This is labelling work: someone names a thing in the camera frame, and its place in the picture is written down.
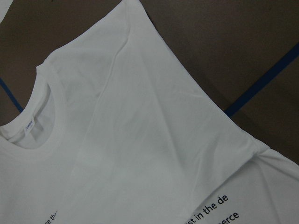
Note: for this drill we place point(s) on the white long-sleeve printed shirt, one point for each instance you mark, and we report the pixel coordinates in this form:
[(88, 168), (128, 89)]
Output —
[(116, 131)]

